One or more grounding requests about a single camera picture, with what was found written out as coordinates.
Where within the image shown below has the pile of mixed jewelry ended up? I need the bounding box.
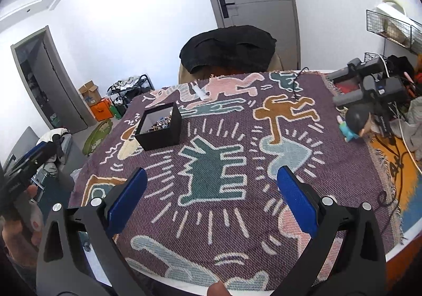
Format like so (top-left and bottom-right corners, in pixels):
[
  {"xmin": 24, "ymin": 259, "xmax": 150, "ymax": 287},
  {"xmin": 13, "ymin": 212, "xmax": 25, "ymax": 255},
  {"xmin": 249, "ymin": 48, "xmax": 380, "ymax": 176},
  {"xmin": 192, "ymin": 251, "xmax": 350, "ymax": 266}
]
[{"xmin": 145, "ymin": 115, "xmax": 174, "ymax": 133}]

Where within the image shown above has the black wire basket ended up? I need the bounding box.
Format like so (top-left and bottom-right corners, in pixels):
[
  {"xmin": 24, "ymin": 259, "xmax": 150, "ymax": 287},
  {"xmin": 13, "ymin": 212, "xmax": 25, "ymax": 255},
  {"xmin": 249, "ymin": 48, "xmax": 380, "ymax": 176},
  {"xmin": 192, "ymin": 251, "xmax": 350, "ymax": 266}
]
[{"xmin": 366, "ymin": 9, "xmax": 422, "ymax": 56}]

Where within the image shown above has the printed purple blanket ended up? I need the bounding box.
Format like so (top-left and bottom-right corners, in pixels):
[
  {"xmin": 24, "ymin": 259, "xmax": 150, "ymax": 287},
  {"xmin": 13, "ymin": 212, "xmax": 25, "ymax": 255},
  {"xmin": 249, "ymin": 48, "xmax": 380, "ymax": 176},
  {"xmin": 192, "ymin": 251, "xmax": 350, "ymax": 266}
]
[{"xmin": 69, "ymin": 70, "xmax": 404, "ymax": 293}]

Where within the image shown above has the person's right hand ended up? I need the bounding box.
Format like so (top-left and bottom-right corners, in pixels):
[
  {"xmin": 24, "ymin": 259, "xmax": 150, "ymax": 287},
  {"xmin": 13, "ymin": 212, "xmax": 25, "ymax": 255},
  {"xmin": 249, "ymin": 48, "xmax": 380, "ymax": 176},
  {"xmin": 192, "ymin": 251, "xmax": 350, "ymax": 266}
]
[{"xmin": 207, "ymin": 281, "xmax": 229, "ymax": 296}]

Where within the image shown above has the person's left hand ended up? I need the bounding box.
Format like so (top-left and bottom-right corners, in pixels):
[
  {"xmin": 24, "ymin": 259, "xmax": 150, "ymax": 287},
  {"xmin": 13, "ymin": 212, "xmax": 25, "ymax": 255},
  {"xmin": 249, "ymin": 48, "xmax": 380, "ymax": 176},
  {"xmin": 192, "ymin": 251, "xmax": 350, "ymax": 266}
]
[{"xmin": 2, "ymin": 184, "xmax": 45, "ymax": 267}]

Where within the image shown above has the black metal rack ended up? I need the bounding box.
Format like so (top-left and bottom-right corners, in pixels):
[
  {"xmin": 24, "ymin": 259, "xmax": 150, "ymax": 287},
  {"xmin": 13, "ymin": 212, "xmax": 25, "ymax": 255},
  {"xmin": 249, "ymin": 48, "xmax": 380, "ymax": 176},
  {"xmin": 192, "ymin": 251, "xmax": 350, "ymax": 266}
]
[{"xmin": 107, "ymin": 74, "xmax": 155, "ymax": 109}]

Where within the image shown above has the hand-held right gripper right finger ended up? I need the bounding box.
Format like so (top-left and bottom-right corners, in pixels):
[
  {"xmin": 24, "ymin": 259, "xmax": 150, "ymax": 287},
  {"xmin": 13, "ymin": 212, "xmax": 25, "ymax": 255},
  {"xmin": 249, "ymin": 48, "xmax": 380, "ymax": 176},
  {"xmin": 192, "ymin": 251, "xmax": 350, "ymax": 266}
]
[{"xmin": 276, "ymin": 166, "xmax": 387, "ymax": 296}]

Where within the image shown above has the grey closet door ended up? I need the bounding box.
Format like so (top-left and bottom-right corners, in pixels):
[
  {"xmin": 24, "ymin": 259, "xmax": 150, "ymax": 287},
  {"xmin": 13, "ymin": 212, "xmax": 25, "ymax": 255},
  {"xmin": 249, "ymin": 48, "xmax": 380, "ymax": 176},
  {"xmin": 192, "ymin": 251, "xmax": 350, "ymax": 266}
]
[{"xmin": 11, "ymin": 26, "xmax": 89, "ymax": 133}]

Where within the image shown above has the black square box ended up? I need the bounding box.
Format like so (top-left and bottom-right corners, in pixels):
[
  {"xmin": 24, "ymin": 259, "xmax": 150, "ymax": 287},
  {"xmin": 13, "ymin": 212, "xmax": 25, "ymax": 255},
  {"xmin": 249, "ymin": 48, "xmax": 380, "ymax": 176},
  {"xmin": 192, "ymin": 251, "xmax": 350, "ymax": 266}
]
[{"xmin": 135, "ymin": 101, "xmax": 183, "ymax": 152}]

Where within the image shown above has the orange printed cloth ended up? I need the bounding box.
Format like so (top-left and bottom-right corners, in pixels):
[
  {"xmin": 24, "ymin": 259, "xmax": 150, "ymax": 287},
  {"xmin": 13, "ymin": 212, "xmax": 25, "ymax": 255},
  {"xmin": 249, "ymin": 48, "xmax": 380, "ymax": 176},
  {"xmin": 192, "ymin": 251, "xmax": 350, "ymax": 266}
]
[{"xmin": 367, "ymin": 133, "xmax": 422, "ymax": 244}]

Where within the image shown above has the cardboard box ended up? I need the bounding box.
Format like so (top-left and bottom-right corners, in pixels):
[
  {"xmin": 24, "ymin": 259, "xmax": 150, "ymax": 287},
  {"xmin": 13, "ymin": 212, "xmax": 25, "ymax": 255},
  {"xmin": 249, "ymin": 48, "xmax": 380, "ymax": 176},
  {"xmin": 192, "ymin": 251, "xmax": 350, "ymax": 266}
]
[{"xmin": 78, "ymin": 81, "xmax": 102, "ymax": 107}]

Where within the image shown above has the black grey handheld device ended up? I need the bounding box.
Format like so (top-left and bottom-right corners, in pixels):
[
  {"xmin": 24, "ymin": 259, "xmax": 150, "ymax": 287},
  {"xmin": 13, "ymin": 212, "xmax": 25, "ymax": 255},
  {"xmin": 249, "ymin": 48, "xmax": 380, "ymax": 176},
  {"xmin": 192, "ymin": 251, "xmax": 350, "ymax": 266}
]
[
  {"xmin": 326, "ymin": 58, "xmax": 388, "ymax": 84},
  {"xmin": 332, "ymin": 77, "xmax": 407, "ymax": 109}
]

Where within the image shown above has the white garment pile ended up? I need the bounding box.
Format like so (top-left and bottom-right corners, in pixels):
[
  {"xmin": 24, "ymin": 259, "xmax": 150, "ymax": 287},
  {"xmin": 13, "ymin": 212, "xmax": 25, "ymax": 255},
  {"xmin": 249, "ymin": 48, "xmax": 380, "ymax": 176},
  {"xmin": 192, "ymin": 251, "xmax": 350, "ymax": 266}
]
[{"xmin": 36, "ymin": 128, "xmax": 71, "ymax": 152}]

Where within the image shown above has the black door handle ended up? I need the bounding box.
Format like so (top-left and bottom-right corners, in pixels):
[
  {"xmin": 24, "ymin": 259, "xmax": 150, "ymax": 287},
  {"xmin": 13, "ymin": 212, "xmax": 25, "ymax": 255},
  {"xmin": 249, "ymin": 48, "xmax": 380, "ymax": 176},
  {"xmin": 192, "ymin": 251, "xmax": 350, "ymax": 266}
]
[{"xmin": 218, "ymin": 0, "xmax": 236, "ymax": 19}]

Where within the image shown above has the green round mat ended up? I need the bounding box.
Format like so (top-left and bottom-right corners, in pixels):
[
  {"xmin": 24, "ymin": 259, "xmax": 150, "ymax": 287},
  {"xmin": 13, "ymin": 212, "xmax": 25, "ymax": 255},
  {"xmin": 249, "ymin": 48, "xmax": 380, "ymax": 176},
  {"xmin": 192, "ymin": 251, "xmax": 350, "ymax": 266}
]
[{"xmin": 82, "ymin": 119, "xmax": 113, "ymax": 156}]

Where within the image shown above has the white cable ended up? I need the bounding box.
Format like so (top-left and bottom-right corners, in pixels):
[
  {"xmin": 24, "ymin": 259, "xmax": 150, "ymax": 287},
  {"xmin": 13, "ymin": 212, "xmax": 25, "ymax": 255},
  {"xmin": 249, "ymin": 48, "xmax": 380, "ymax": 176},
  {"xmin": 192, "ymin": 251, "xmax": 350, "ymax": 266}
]
[{"xmin": 397, "ymin": 118, "xmax": 422, "ymax": 171}]

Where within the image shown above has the white tube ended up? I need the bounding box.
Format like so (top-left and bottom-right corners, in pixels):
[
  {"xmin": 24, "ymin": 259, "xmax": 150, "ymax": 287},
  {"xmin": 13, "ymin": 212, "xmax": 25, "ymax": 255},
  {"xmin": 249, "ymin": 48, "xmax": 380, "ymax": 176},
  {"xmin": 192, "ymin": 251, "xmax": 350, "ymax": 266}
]
[{"xmin": 192, "ymin": 83, "xmax": 210, "ymax": 101}]

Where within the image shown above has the orange box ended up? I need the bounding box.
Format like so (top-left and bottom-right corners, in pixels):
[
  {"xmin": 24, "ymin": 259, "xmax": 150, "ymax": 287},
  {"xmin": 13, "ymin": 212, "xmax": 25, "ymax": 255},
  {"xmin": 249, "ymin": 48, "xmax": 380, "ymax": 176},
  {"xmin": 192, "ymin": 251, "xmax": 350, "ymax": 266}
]
[{"xmin": 90, "ymin": 98, "xmax": 114, "ymax": 122}]

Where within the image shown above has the black-haired doll figurine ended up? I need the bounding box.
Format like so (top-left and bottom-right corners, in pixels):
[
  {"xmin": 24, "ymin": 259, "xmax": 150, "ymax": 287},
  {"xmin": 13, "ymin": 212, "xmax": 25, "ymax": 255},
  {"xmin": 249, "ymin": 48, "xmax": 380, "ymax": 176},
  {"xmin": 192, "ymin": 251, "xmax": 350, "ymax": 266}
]
[{"xmin": 337, "ymin": 108, "xmax": 375, "ymax": 143}]

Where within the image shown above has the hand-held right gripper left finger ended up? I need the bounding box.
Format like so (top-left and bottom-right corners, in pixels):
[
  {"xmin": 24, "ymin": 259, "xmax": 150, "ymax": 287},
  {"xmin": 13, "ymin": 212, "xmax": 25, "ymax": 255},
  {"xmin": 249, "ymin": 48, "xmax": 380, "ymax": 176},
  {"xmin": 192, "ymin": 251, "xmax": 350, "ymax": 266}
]
[{"xmin": 36, "ymin": 167, "xmax": 148, "ymax": 296}]

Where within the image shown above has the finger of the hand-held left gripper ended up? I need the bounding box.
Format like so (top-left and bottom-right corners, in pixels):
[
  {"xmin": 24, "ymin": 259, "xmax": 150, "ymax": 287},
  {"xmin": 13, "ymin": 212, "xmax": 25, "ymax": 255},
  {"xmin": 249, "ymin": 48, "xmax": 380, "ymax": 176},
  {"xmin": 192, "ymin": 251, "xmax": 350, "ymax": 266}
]
[
  {"xmin": 18, "ymin": 143, "xmax": 59, "ymax": 166},
  {"xmin": 7, "ymin": 154, "xmax": 57, "ymax": 186}
]

